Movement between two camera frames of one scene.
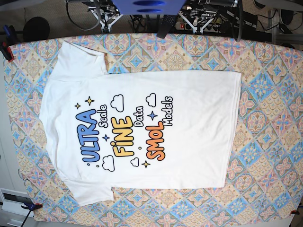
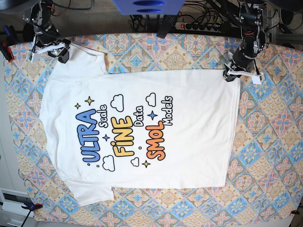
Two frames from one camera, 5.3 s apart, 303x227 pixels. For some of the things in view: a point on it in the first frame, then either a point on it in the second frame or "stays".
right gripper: [106, 15] to [49, 42]
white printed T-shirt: [109, 130] stays
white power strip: [210, 28] stays
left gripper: [198, 20] to [243, 64]
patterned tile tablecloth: [262, 178] stays
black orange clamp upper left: [9, 38] stays
